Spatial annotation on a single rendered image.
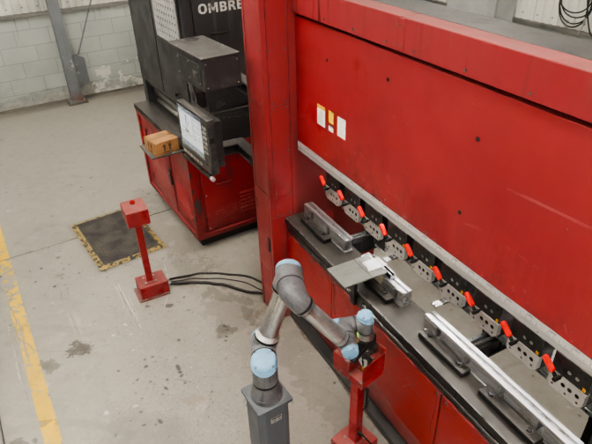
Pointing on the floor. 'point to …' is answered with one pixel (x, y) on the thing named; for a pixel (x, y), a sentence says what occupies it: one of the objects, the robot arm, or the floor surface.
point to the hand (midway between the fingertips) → (363, 366)
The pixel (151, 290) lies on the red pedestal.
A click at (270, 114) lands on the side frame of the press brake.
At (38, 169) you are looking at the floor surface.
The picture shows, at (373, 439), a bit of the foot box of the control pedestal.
